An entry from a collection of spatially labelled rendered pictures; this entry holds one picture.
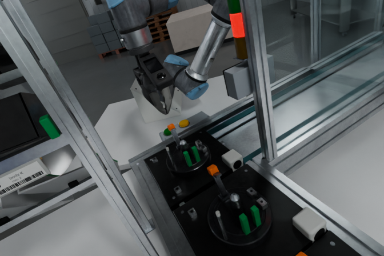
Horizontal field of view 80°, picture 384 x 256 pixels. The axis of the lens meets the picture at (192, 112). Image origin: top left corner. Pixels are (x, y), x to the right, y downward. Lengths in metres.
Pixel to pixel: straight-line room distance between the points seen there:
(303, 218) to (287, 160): 0.24
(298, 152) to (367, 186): 0.18
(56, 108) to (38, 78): 0.04
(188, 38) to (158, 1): 4.94
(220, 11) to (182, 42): 4.66
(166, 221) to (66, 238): 0.39
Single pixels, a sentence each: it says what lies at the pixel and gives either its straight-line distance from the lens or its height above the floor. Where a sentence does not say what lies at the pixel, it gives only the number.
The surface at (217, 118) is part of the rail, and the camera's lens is 0.91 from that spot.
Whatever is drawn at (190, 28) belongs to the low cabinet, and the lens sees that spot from 5.54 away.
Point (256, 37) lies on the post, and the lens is 0.52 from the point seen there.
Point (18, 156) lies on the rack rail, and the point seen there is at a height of 1.31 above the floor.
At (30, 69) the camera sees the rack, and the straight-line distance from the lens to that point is 0.34.
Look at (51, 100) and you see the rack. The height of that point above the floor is 1.36.
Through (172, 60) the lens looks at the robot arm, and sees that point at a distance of 1.15.
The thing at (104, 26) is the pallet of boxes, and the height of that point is 0.94.
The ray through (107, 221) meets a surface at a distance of 0.87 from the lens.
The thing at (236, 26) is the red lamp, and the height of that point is 1.33.
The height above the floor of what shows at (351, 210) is 0.86.
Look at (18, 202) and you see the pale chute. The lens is 0.60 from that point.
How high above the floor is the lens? 1.44
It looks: 29 degrees down
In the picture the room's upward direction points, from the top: 17 degrees counter-clockwise
